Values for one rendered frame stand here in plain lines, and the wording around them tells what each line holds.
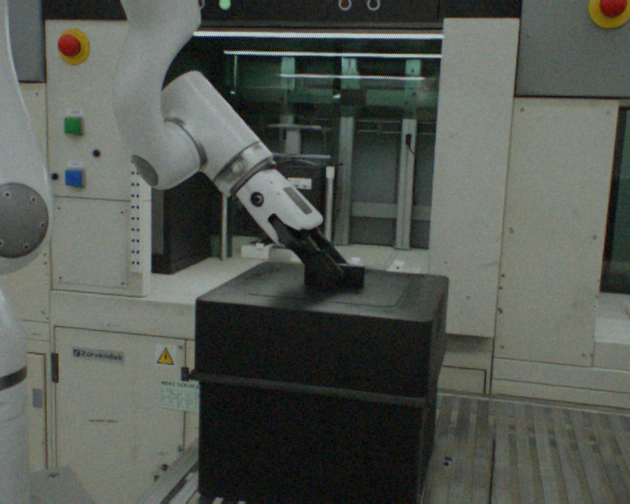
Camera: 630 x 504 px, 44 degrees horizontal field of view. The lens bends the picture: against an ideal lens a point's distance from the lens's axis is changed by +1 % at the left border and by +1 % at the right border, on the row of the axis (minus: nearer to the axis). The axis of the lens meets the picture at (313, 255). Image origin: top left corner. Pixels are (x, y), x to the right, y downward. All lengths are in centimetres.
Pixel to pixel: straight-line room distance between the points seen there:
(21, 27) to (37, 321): 58
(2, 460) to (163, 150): 39
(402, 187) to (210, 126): 128
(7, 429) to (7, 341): 9
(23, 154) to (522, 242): 88
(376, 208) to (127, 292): 95
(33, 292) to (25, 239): 90
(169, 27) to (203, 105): 11
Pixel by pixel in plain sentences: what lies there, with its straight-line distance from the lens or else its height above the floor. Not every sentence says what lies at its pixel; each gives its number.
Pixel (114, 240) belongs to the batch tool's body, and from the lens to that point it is 158.
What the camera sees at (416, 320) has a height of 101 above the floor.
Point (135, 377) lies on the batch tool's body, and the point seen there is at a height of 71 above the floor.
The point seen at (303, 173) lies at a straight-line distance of 195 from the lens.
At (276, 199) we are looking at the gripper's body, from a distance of 98.
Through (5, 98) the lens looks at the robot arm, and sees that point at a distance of 82.
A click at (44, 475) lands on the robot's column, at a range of 110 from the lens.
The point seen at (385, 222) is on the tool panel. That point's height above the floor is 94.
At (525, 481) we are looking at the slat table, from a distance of 112.
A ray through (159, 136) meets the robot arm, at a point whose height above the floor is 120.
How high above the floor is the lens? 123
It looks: 10 degrees down
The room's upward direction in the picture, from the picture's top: 2 degrees clockwise
